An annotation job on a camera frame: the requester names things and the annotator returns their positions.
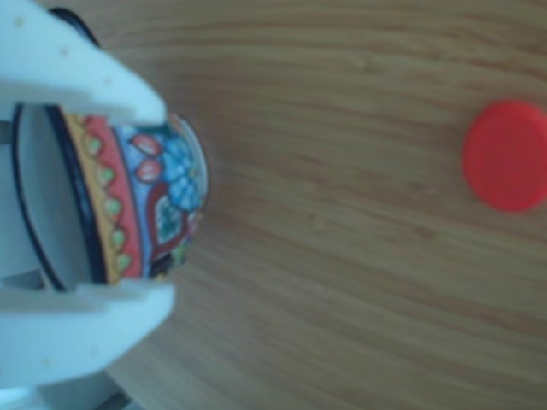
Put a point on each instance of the red bottle cap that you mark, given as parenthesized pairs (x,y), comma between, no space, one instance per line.
(508,158)

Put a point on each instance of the painted ceramic cup black rim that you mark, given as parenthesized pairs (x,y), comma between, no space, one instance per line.
(128,192)

